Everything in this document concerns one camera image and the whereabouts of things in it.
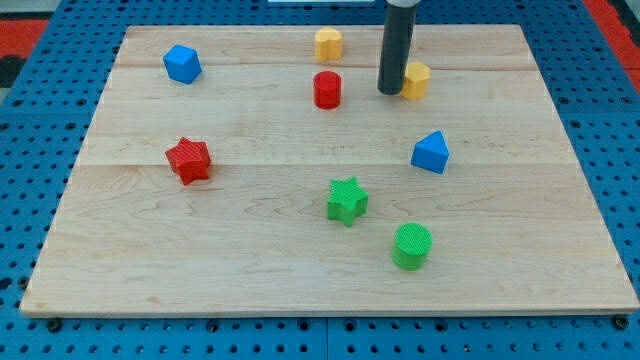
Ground green cylinder block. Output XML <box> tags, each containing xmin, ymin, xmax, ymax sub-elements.
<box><xmin>391</xmin><ymin>223</ymin><xmax>433</xmax><ymax>271</ymax></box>

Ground light wooden board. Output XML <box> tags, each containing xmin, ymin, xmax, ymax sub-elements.
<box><xmin>21</xmin><ymin>25</ymin><xmax>639</xmax><ymax>318</ymax></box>

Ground green star block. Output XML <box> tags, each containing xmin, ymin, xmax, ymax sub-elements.
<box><xmin>327</xmin><ymin>177</ymin><xmax>369</xmax><ymax>227</ymax></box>

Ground blue triangle block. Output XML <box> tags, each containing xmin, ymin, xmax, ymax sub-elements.
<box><xmin>410</xmin><ymin>130</ymin><xmax>449</xmax><ymax>174</ymax></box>

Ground blue cube block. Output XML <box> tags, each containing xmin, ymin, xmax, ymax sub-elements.
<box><xmin>163</xmin><ymin>44</ymin><xmax>202</xmax><ymax>84</ymax></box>

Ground yellow hexagon block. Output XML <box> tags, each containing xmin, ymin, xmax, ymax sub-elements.
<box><xmin>400</xmin><ymin>62</ymin><xmax>431</xmax><ymax>101</ymax></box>

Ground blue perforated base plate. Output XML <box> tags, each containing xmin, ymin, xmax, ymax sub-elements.
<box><xmin>1</xmin><ymin>0</ymin><xmax>639</xmax><ymax>359</ymax></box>

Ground red star block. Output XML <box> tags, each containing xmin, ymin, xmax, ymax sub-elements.
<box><xmin>165</xmin><ymin>137</ymin><xmax>211</xmax><ymax>185</ymax></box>

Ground yellow heart block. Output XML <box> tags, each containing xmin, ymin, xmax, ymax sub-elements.
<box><xmin>314</xmin><ymin>27</ymin><xmax>343</xmax><ymax>62</ymax></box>

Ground red cylinder block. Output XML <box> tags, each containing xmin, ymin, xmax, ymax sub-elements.
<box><xmin>313</xmin><ymin>71</ymin><xmax>342</xmax><ymax>110</ymax></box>

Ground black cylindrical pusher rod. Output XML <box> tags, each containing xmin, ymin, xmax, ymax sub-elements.
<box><xmin>377</xmin><ymin>0</ymin><xmax>419</xmax><ymax>95</ymax></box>

